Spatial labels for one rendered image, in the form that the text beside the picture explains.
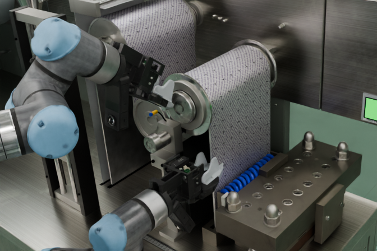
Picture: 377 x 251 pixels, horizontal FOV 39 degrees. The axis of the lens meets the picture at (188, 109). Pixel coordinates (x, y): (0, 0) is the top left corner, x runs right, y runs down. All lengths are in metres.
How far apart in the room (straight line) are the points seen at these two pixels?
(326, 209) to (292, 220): 0.12
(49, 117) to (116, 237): 0.31
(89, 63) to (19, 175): 0.82
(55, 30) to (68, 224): 0.68
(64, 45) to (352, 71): 0.69
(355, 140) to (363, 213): 2.15
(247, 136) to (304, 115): 2.55
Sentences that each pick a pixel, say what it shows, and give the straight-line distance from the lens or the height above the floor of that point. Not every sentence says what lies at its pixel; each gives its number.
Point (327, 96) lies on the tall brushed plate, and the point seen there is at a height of 1.19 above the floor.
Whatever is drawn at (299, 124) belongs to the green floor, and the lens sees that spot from 3.72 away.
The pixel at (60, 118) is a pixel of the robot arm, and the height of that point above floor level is 1.42.
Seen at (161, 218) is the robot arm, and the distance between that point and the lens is 1.08.
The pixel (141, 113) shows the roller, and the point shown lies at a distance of 1.31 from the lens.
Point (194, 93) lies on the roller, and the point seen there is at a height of 1.29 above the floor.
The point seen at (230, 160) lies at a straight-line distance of 1.27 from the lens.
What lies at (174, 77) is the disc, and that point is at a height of 1.31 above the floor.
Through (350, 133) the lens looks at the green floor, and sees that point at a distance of 3.65.
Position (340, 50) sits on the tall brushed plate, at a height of 1.31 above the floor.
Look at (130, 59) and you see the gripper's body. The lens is 1.03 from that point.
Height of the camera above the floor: 1.77
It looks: 26 degrees down
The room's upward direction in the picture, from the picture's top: 4 degrees counter-clockwise
